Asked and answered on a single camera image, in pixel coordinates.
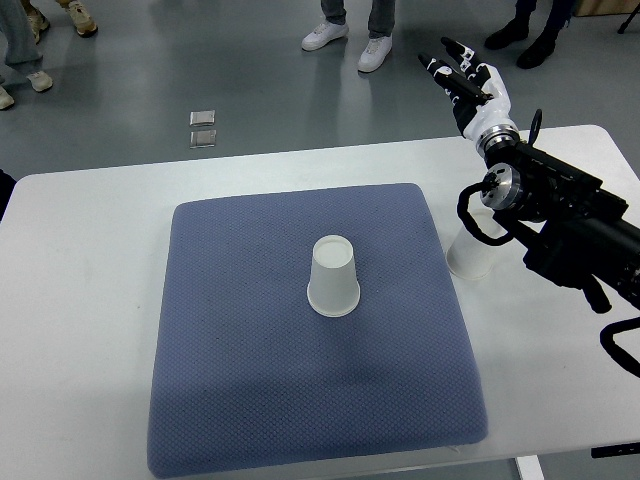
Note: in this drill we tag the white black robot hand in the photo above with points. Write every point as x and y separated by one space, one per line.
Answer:
478 95

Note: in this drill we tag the white paper cup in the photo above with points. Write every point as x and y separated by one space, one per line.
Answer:
333 289
469 258

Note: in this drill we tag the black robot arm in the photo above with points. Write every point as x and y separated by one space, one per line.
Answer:
573 231

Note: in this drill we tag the black shoe left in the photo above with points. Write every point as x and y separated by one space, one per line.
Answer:
515 30

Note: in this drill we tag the black shoe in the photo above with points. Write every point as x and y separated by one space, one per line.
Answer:
515 30
539 51

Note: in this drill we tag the black shoe right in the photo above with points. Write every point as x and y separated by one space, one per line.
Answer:
539 51

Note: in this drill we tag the white sneaker right foot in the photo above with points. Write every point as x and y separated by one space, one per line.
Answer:
374 54

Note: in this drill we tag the white sneaker foot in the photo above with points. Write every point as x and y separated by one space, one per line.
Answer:
374 54
322 35

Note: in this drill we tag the white sneaker left foot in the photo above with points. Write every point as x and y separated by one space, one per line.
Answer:
322 35

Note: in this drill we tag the white paper cup on mat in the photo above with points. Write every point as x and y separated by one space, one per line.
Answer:
333 289

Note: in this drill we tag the upper silver floor plate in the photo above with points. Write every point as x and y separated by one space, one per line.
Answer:
202 118

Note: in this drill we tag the silver floor plate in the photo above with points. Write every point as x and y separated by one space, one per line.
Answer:
202 118
203 138

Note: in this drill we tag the lower silver floor plate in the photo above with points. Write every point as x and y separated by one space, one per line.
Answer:
203 138

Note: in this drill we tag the blue quilted cushion mat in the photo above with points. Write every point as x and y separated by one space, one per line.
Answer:
248 375

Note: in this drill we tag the white table leg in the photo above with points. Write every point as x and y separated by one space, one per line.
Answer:
529 468

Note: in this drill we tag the black table control panel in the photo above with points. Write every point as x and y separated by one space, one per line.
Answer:
611 451

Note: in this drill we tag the beige sneaker far left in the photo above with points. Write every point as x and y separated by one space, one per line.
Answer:
40 81

